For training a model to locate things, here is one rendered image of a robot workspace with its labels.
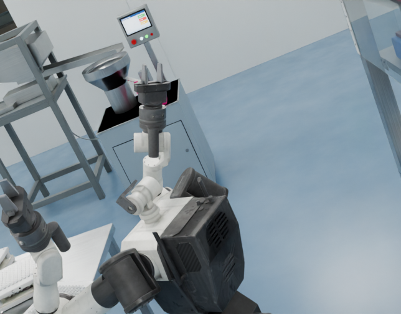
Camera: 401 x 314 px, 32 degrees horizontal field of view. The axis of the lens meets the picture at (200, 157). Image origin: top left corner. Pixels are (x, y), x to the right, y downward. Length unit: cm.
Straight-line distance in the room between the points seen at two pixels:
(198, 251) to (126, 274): 20
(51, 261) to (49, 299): 17
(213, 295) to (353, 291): 166
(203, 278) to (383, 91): 101
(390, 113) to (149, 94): 89
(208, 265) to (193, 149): 302
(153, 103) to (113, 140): 268
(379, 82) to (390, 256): 138
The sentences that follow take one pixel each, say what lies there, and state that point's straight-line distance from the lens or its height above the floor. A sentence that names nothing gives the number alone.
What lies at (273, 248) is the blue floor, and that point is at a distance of 410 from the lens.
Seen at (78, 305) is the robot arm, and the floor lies 117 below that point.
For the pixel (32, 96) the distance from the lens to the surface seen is 584.
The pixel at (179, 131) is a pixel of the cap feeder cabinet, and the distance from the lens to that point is 482.
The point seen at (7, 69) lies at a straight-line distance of 570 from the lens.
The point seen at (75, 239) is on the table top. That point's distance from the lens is 319.
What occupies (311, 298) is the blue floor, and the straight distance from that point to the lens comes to 360.
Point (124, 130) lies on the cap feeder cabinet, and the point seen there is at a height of 70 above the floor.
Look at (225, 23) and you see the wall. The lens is 741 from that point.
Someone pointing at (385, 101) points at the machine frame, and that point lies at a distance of 255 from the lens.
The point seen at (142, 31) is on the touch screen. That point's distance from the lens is 503.
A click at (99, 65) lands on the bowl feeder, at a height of 111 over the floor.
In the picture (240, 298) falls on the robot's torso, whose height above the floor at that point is 91.
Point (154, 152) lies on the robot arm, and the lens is 222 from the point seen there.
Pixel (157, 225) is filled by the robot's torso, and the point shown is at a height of 125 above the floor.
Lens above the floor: 208
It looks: 21 degrees down
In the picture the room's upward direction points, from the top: 24 degrees counter-clockwise
